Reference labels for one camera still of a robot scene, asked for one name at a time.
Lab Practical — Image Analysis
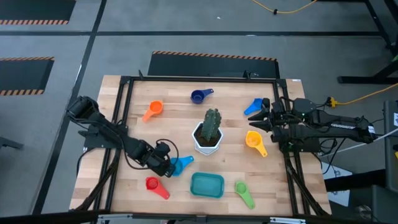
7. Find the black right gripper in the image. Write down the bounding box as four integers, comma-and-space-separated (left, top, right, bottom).
248, 98, 290, 144

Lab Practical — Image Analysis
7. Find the blue measuring cup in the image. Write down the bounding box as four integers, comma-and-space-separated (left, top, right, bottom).
243, 98, 264, 116

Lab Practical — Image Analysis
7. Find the yellow measuring cup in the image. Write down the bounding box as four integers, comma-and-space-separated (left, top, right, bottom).
245, 130, 268, 158

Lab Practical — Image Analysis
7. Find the red measuring cup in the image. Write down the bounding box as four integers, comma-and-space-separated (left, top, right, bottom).
145, 176, 171, 200

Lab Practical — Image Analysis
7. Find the cyan measuring cup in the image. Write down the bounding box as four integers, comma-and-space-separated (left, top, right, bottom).
170, 155, 195, 177

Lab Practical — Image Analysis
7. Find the teal plastic basket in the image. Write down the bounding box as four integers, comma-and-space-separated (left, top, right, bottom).
190, 172, 225, 199

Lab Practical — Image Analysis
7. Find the orange measuring cup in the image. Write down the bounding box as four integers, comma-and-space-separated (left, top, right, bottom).
142, 100, 164, 123

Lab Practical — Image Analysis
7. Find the green measuring cup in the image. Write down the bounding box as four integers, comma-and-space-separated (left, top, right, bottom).
234, 180, 256, 210

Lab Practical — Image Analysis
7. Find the navy measuring cup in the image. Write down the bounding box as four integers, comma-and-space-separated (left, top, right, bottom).
190, 88, 215, 105

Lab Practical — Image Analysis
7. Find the white hexagonal plant pot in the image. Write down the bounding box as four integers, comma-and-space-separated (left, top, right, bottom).
191, 121, 224, 156

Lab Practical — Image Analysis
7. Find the green cactus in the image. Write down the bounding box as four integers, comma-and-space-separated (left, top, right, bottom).
200, 108, 223, 142

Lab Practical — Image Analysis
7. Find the large black hazard-striped floor mat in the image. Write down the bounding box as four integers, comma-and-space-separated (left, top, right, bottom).
147, 50, 280, 79

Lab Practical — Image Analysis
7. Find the white sheet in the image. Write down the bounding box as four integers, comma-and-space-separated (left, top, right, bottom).
322, 161, 354, 208

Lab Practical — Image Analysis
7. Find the black metal stand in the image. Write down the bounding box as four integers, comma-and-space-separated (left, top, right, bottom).
337, 0, 398, 85

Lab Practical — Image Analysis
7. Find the black floor bar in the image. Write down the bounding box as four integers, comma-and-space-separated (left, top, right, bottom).
325, 169, 386, 192

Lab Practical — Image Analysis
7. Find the black crossbar with silver brackets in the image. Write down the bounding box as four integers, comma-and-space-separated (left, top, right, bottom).
0, 210, 398, 224

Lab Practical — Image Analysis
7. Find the grey cabinet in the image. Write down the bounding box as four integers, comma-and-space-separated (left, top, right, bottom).
384, 99, 398, 194

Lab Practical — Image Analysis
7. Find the dark grey box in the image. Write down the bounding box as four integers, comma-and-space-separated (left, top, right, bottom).
348, 185, 398, 224

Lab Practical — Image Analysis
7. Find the dark furniture leg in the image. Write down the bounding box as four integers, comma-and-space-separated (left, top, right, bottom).
0, 136, 25, 151

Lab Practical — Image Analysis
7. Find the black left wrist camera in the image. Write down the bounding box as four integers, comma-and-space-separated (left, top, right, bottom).
155, 141, 171, 156

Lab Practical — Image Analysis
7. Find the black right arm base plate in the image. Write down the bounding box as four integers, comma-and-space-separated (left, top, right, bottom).
277, 127, 322, 153

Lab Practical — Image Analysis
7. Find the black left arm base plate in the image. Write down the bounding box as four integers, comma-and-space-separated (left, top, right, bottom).
83, 124, 129, 149

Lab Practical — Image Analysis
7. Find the black aluminium table frame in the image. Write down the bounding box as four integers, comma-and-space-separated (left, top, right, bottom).
70, 70, 332, 218

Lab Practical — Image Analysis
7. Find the yellow extension cable with plug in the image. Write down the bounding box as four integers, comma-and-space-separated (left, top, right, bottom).
326, 82, 398, 108

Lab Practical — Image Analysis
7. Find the yellow cable with black clip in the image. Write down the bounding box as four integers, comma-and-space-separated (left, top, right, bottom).
251, 0, 318, 15

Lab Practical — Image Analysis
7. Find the white cable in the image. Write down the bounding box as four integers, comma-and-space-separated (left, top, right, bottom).
323, 127, 398, 156

